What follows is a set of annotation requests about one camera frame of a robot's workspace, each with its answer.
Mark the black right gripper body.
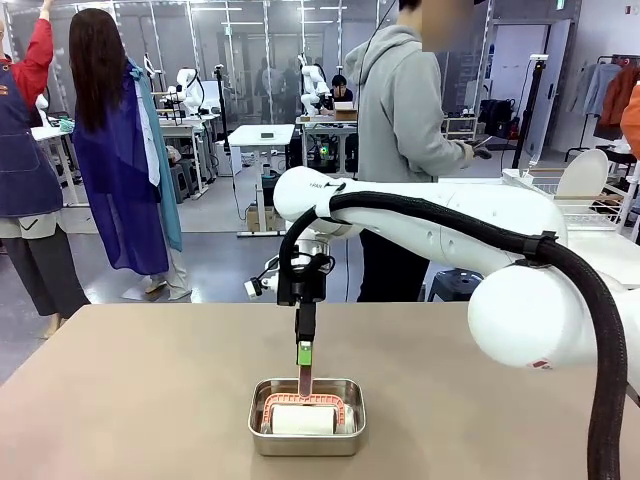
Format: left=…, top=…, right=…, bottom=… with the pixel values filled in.
left=277, top=254, right=329, bottom=308

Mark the maroon-handled lint roller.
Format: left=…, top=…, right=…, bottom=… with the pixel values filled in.
left=260, top=364, right=347, bottom=437

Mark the white dinner plate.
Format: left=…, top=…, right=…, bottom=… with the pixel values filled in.
left=554, top=148, right=610, bottom=199

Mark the person's right forearm grey sleeve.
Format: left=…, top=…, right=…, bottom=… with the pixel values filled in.
left=414, top=134, right=466, bottom=174

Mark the brown carton under desk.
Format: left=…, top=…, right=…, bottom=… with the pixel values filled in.
left=245, top=205, right=281, bottom=234

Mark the rectangular metal tray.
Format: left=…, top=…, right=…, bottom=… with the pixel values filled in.
left=248, top=377, right=367, bottom=444

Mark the black computer with coloured light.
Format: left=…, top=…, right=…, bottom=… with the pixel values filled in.
left=305, top=134, right=346, bottom=169

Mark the dark blue metal stool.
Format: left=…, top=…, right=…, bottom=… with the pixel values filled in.
left=427, top=268, right=484, bottom=303

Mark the white background desk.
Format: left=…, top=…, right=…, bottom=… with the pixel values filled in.
left=227, top=123, right=296, bottom=236

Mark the grey plastic stool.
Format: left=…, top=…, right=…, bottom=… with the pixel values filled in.
left=167, top=158, right=201, bottom=199

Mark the seated person in black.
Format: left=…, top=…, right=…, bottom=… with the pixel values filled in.
left=330, top=73, right=354, bottom=104

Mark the person in grey hoodie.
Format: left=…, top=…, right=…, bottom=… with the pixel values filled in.
left=344, top=0, right=494, bottom=304

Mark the small white background robot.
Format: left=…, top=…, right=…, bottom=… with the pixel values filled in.
left=167, top=67, right=206, bottom=119

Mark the black backpack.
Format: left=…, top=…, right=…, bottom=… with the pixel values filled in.
left=478, top=98, right=516, bottom=139

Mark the long-haired figure blue apron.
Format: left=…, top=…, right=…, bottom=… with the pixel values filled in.
left=68, top=7, right=194, bottom=301

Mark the black tripod stand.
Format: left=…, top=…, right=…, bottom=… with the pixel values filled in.
left=509, top=53, right=550, bottom=171

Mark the red-sleeved figure denim apron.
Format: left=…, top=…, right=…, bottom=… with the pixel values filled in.
left=0, top=0, right=91, bottom=341

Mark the white door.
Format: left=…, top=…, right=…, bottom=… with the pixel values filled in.
left=487, top=19, right=571, bottom=161

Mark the pale blue hanging shirt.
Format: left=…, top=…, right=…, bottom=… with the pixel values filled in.
left=567, top=62, right=619, bottom=117

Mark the rust brown hanging jacket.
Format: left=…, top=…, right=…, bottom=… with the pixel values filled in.
left=598, top=64, right=640, bottom=129

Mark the person in orange top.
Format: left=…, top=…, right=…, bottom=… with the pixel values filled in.
left=619, top=82, right=640, bottom=146

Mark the white wire dish rack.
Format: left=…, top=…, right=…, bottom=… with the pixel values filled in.
left=501, top=167, right=634, bottom=232

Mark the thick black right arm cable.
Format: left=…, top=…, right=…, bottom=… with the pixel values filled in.
left=277, top=192, right=629, bottom=480

